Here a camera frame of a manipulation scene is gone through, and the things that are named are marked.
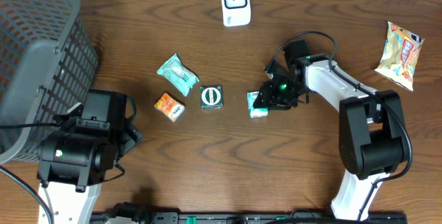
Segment small teal tissue pack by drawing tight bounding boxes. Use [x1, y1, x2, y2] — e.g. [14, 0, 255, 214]
[247, 91, 268, 118]

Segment teal wet wipes pack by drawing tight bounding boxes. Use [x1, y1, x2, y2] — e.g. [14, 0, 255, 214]
[157, 54, 200, 97]

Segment large yellow wet wipes pack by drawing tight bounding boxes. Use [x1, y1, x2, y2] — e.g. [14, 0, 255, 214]
[374, 21, 425, 91]

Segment orange tissue pack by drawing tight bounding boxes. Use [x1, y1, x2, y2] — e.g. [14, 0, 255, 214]
[154, 93, 185, 122]

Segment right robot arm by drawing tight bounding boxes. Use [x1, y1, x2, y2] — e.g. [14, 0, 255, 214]
[253, 39, 412, 221]

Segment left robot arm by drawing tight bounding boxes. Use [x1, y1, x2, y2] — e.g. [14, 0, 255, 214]
[37, 89, 143, 223]

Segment white barcode scanner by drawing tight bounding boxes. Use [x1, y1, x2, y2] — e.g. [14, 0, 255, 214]
[221, 0, 251, 27]

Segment grey plastic mesh basket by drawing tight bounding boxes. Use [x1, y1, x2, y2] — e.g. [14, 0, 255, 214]
[1, 0, 99, 163]

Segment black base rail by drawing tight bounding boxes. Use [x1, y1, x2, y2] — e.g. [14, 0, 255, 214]
[87, 202, 408, 224]

